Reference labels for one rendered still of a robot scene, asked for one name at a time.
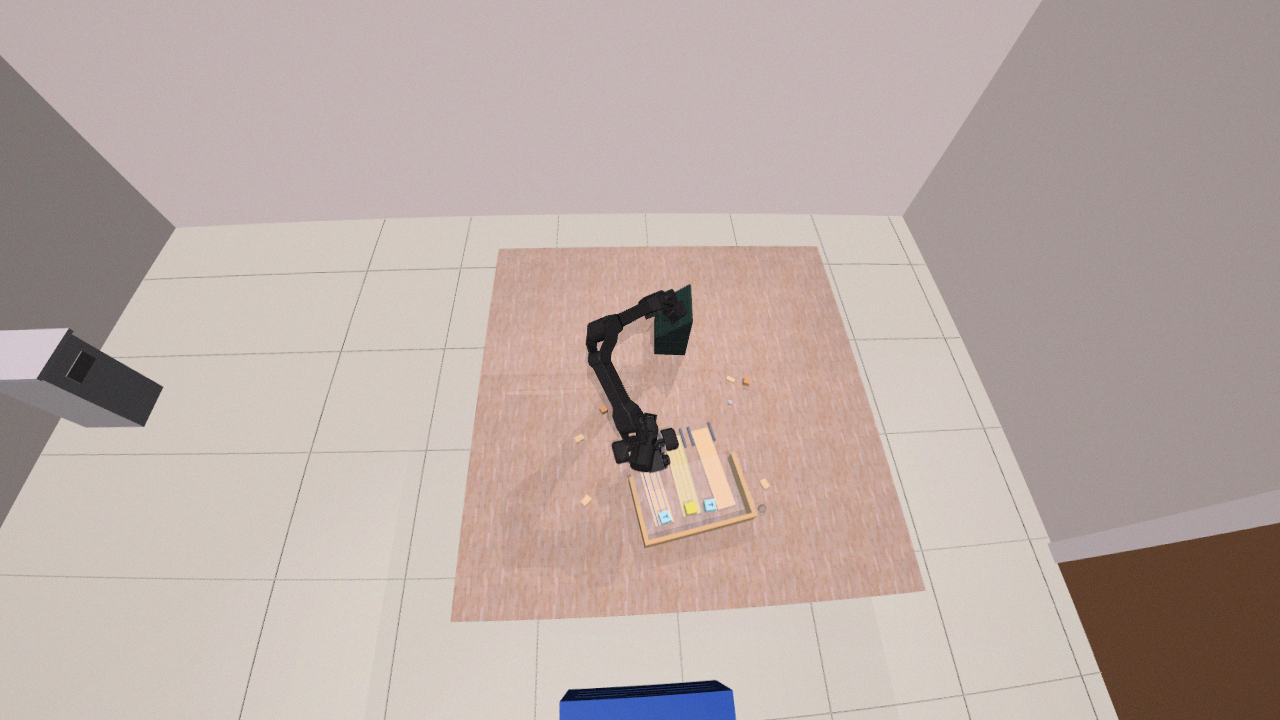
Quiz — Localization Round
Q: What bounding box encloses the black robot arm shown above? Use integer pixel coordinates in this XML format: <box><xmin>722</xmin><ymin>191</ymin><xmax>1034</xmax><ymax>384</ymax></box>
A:
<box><xmin>586</xmin><ymin>290</ymin><xmax>687</xmax><ymax>473</ymax></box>

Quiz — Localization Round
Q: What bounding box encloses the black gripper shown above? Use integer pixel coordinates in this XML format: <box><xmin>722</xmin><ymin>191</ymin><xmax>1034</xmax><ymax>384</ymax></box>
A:
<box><xmin>612</xmin><ymin>428</ymin><xmax>678</xmax><ymax>465</ymax></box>

